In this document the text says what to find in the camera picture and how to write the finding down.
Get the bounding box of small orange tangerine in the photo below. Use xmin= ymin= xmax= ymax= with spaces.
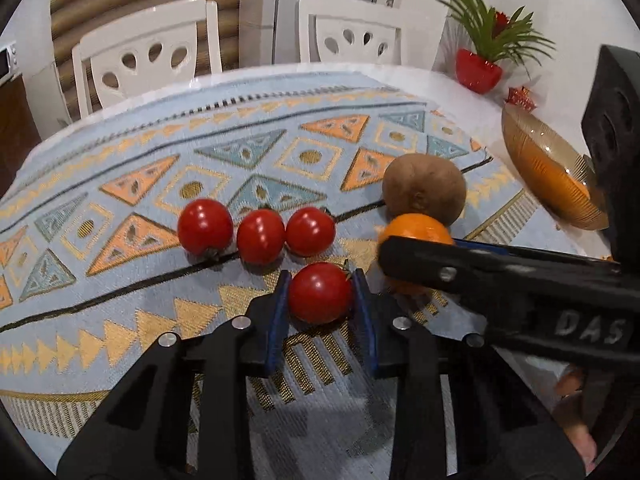
xmin=376 ymin=212 xmax=457 ymax=297

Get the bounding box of brown kiwi fruit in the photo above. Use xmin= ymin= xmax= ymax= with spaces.
xmin=382 ymin=153 xmax=466 ymax=226

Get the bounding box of red cherry tomato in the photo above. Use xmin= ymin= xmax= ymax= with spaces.
xmin=288 ymin=262 xmax=355 ymax=325
xmin=177 ymin=198 xmax=233 ymax=256
xmin=285 ymin=207 xmax=336 ymax=257
xmin=236 ymin=209 xmax=285 ymax=266

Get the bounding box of person's right hand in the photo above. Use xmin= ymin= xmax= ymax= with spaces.
xmin=552 ymin=366 xmax=598 ymax=474

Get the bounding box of amber ribbed glass bowl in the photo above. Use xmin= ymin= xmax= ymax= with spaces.
xmin=501 ymin=104 xmax=608 ymax=231

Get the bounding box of red lidded tea cup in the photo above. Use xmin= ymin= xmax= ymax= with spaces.
xmin=506 ymin=86 xmax=537 ymax=112

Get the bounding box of patterned light blue table runner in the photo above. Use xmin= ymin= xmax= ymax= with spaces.
xmin=1 ymin=72 xmax=577 ymax=476

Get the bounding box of green plant in red pot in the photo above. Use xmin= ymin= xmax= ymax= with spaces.
xmin=437 ymin=0 xmax=555 ymax=94

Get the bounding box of dark wooden sideboard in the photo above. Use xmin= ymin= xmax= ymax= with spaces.
xmin=0 ymin=76 xmax=41 ymax=195

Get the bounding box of white dining chair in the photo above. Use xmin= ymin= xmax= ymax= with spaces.
xmin=72 ymin=0 xmax=222 ymax=118
xmin=296 ymin=0 xmax=439 ymax=70

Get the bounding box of white microwave oven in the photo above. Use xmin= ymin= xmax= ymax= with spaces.
xmin=0 ymin=42 xmax=20 ymax=86

